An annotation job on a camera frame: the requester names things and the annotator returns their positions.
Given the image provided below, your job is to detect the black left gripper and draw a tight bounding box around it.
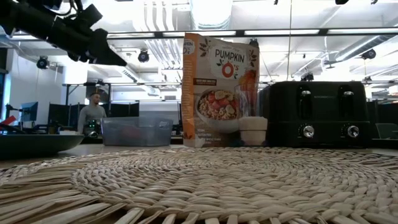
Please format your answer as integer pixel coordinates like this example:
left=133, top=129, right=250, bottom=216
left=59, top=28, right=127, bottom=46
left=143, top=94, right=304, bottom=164
left=46, top=4, right=127, bottom=67

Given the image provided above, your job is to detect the clear grey plastic container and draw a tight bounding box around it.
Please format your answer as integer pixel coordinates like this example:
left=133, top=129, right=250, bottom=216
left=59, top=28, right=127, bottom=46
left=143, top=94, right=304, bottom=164
left=101, top=116, right=174, bottom=147

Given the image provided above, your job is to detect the orange pumpkin cereal bag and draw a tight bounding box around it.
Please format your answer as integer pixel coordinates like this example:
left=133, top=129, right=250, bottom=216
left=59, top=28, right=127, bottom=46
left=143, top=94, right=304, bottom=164
left=182, top=32, right=261, bottom=149

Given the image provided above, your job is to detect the dark green plate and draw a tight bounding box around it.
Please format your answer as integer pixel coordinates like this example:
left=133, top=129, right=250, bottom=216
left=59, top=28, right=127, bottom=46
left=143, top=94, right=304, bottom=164
left=0, top=133, right=85, bottom=161

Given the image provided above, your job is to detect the clear glass with milk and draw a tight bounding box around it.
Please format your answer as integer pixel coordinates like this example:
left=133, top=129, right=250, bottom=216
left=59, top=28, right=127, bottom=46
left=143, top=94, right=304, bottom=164
left=234, top=82, right=269, bottom=147

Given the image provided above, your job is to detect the person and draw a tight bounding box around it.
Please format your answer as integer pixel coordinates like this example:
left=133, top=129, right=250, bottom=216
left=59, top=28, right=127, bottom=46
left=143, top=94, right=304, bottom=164
left=76, top=92, right=108, bottom=135

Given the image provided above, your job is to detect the dark office partition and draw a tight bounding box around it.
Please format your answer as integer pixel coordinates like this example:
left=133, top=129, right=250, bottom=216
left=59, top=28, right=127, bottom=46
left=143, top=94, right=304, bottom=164
left=48, top=102, right=140, bottom=128

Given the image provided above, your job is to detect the computer monitor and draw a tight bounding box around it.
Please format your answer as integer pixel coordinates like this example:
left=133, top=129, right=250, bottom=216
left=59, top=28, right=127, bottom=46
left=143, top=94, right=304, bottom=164
left=20, top=101, right=39, bottom=123

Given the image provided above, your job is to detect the red flat object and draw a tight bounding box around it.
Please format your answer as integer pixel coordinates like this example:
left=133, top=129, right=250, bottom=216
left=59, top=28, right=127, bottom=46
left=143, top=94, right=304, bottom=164
left=0, top=115, right=17, bottom=127

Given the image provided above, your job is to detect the round woven straw placemat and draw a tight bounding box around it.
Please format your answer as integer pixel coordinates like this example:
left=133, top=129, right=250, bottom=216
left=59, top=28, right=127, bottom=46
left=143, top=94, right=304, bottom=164
left=0, top=146, right=398, bottom=224

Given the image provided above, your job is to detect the black four-slot toaster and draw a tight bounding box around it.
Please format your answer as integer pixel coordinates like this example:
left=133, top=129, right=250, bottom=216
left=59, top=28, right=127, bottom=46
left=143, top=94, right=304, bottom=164
left=259, top=80, right=373, bottom=149

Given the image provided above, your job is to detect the black overhead light rail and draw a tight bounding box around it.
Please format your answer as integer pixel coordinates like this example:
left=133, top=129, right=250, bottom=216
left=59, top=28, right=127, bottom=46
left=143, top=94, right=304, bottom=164
left=107, top=27, right=398, bottom=40

